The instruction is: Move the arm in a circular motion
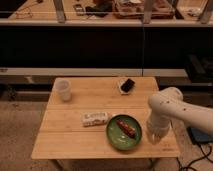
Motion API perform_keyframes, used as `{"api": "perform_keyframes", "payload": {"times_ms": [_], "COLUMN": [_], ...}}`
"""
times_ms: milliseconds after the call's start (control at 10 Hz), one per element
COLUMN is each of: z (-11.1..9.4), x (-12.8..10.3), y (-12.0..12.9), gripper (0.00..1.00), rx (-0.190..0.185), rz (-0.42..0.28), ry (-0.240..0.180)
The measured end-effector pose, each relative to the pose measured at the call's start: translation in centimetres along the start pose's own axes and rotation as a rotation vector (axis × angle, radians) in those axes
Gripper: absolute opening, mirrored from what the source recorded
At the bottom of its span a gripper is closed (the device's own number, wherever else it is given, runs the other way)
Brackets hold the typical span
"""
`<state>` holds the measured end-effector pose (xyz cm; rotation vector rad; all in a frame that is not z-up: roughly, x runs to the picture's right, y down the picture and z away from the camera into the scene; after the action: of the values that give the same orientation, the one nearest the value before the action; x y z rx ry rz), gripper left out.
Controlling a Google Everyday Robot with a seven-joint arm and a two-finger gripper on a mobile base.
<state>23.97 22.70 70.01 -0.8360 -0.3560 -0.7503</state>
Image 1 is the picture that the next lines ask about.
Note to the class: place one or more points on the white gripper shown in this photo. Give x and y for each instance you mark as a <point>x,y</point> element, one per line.
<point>156,133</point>

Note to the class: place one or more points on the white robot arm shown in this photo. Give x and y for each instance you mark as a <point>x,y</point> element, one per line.
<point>168,103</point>

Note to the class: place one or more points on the red brown sausage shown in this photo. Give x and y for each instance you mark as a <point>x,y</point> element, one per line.
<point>127,129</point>

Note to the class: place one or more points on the green round plate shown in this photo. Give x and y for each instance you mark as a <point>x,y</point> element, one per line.
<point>123,132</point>

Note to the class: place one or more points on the dark blue floor box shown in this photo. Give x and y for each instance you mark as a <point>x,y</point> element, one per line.
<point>199,137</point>

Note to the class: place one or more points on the light wooden table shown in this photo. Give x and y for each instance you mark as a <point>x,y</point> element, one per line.
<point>62,135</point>

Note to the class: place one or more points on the white wrapped packet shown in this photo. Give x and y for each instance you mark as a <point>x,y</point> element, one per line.
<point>92,119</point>

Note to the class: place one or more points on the black device at right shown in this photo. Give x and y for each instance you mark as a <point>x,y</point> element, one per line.
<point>199,70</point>

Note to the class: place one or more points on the brown tray on shelf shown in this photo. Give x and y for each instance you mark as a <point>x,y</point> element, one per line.
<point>135,9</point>

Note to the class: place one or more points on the eyeglasses on shelf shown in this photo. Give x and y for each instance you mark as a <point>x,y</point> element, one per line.
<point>22,15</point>

